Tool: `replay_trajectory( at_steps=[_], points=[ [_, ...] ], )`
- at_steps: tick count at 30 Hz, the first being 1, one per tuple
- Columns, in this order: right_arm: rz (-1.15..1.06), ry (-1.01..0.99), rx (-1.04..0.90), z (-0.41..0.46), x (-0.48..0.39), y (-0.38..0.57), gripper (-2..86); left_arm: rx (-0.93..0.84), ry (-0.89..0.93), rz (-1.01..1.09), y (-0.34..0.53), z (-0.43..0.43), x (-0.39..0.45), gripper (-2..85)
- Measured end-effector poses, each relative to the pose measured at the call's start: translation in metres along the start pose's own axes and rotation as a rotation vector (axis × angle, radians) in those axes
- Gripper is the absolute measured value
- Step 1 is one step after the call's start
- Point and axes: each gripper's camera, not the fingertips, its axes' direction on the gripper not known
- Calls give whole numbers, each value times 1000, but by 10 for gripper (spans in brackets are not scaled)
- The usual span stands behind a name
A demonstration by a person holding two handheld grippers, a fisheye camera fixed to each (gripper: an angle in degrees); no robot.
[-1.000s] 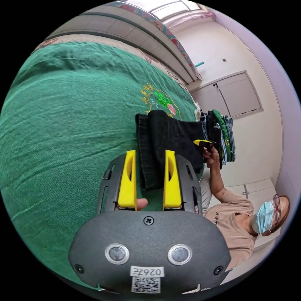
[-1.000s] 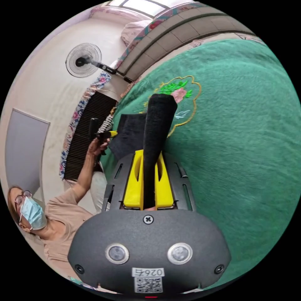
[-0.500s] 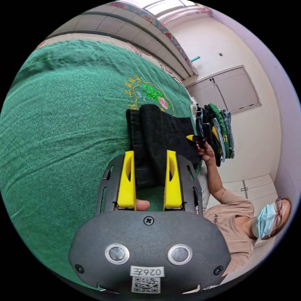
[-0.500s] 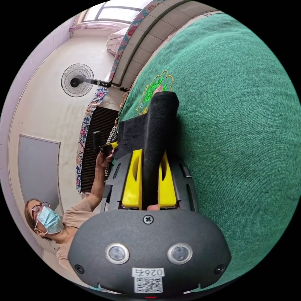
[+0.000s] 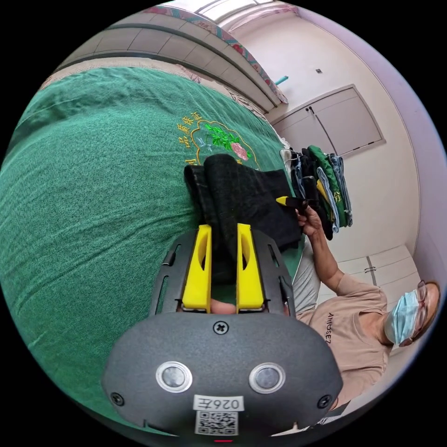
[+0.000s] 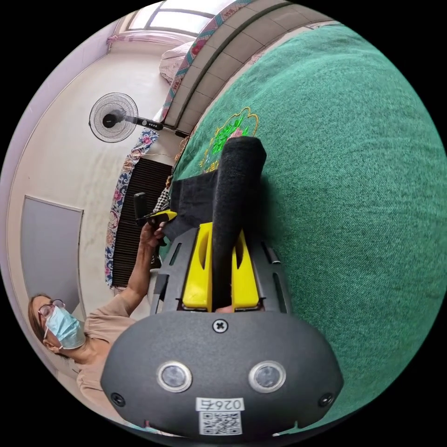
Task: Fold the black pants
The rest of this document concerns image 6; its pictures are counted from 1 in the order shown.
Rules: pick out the person's left forearm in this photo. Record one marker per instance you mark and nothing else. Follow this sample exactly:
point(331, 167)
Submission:
point(139, 276)

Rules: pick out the pink folded quilt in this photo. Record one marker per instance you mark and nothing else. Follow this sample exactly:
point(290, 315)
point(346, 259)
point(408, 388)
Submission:
point(174, 59)

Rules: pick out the person's body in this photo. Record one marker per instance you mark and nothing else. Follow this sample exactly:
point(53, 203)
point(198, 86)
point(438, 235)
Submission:
point(70, 331)

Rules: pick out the grey door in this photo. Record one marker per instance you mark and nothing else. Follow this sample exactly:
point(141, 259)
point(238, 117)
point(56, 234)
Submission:
point(49, 251)

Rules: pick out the black white checked cloth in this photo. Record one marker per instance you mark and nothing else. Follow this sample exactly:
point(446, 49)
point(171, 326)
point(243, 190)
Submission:
point(162, 197)

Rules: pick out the black ribbed panel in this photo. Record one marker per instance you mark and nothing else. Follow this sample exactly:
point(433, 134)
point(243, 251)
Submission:
point(139, 188)

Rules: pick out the black standing fan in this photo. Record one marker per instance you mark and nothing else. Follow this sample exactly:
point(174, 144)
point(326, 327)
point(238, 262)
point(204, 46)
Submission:
point(111, 120)

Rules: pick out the person's left hand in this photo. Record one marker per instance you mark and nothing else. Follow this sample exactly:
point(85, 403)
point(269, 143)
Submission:
point(152, 238)

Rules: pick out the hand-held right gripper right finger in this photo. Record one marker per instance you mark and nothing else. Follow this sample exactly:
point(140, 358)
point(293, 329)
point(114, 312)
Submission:
point(245, 283)

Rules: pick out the bed with green quilt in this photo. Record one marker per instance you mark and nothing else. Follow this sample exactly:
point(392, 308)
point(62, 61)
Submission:
point(349, 209)

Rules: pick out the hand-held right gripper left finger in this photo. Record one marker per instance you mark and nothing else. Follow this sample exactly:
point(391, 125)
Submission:
point(198, 276)

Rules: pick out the blue floral cloth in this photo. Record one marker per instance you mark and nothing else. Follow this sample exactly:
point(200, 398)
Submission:
point(118, 209)

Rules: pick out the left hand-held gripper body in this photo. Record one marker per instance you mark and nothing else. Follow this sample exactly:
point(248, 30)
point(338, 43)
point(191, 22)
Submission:
point(153, 221)

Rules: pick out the window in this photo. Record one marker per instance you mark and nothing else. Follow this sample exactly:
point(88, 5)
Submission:
point(171, 16)

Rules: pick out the black pants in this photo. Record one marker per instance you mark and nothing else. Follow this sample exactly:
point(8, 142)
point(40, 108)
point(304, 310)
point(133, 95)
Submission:
point(241, 167)

